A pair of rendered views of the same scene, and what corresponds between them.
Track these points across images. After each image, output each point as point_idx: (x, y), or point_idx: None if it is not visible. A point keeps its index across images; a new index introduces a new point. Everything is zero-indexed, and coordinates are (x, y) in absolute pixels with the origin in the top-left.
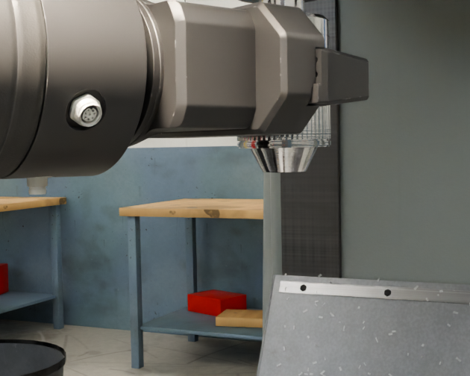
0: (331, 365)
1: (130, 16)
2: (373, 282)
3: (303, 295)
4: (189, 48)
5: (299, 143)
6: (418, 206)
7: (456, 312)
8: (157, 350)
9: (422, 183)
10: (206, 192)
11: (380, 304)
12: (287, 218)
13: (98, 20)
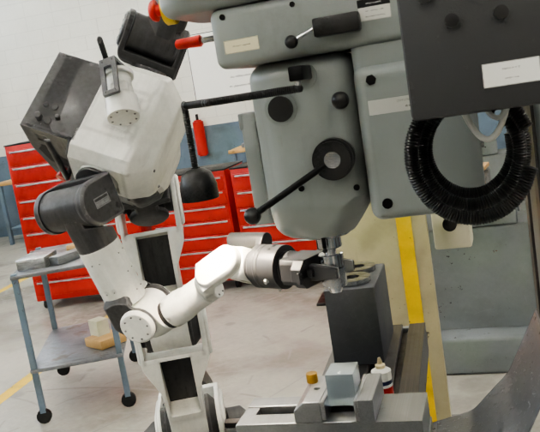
0: (524, 357)
1: (270, 264)
2: None
3: (534, 321)
4: (280, 270)
5: (324, 287)
6: None
7: None
8: None
9: None
10: None
11: (537, 337)
12: (534, 283)
13: (264, 266)
